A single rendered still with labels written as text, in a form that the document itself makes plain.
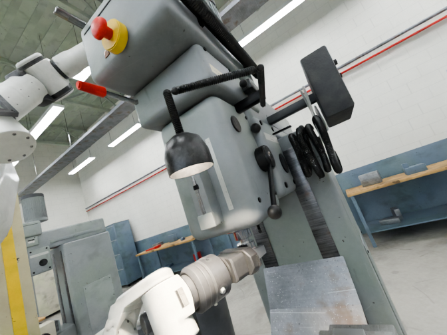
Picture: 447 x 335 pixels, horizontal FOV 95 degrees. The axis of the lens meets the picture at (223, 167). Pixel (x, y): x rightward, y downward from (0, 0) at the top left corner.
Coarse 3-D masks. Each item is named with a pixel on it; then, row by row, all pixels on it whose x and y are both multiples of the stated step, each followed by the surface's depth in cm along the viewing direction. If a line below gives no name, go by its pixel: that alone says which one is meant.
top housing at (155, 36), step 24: (120, 0) 42; (144, 0) 38; (168, 0) 37; (144, 24) 39; (168, 24) 39; (192, 24) 43; (96, 48) 46; (144, 48) 42; (168, 48) 44; (216, 48) 51; (96, 72) 46; (120, 72) 46; (144, 72) 49
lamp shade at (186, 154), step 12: (168, 144) 30; (180, 144) 29; (192, 144) 29; (204, 144) 31; (168, 156) 29; (180, 156) 29; (192, 156) 29; (204, 156) 30; (168, 168) 30; (180, 168) 28; (192, 168) 35; (204, 168) 35
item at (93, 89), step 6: (78, 84) 41; (84, 84) 42; (90, 84) 43; (84, 90) 42; (90, 90) 43; (96, 90) 44; (102, 90) 45; (102, 96) 46; (108, 96) 47; (114, 96) 48; (120, 96) 49; (132, 102) 52
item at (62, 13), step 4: (56, 8) 45; (60, 8) 45; (56, 12) 45; (60, 12) 45; (64, 12) 46; (68, 12) 46; (60, 16) 46; (64, 16) 46; (68, 16) 47; (72, 16) 47; (68, 20) 47; (72, 20) 48; (76, 20) 48; (80, 20) 48; (76, 24) 49; (80, 24) 49; (84, 24) 49; (80, 28) 50
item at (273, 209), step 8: (256, 152) 53; (264, 152) 52; (256, 160) 53; (264, 160) 52; (272, 160) 54; (264, 168) 53; (272, 168) 53; (272, 176) 49; (272, 184) 47; (272, 192) 45; (272, 200) 44; (272, 208) 41; (280, 208) 42; (272, 216) 41; (280, 216) 41
